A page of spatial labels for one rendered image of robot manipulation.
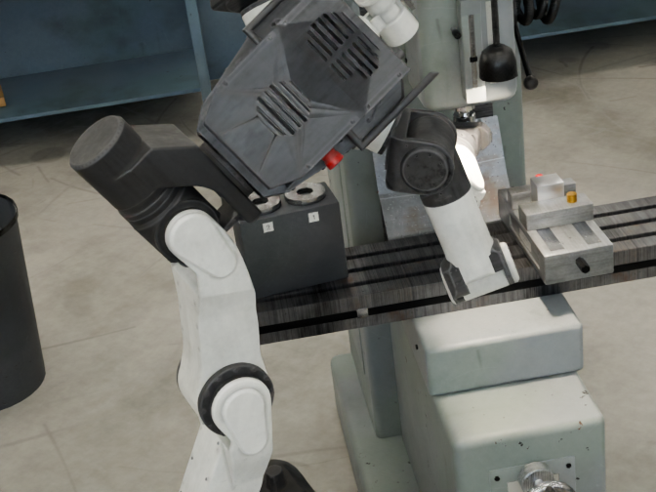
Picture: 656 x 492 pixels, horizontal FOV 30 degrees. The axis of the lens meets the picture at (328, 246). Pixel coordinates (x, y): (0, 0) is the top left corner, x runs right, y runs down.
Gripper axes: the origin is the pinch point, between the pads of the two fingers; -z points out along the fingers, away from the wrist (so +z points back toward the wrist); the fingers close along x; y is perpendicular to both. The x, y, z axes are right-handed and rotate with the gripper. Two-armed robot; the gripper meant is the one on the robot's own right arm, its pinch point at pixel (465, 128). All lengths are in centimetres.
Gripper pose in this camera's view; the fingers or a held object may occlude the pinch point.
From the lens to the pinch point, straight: 263.3
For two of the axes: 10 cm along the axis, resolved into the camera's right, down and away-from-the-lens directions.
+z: -2.6, 4.6, -8.5
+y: 1.1, 8.9, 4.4
